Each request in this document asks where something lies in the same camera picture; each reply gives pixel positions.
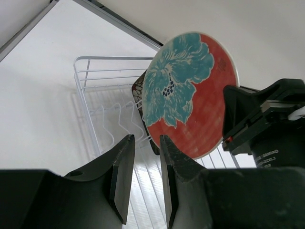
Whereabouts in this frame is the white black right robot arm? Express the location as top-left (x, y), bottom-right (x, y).
top-left (222, 79), bottom-right (305, 168)

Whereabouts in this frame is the red teal round plate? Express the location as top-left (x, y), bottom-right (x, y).
top-left (142, 31), bottom-right (239, 159)

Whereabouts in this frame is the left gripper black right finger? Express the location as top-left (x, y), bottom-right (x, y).
top-left (160, 135), bottom-right (213, 229)

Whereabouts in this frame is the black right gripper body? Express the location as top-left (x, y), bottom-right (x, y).
top-left (222, 79), bottom-right (305, 155)

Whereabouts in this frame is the black square floral plate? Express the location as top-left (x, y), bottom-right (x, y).
top-left (132, 71), bottom-right (160, 156)

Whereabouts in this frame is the clear plastic dish rack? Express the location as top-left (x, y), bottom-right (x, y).
top-left (71, 56), bottom-right (241, 229)

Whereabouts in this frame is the aluminium frame rail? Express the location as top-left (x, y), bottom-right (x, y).
top-left (0, 0), bottom-right (163, 60)

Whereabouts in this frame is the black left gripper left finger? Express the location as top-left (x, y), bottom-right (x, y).
top-left (57, 135), bottom-right (135, 229)

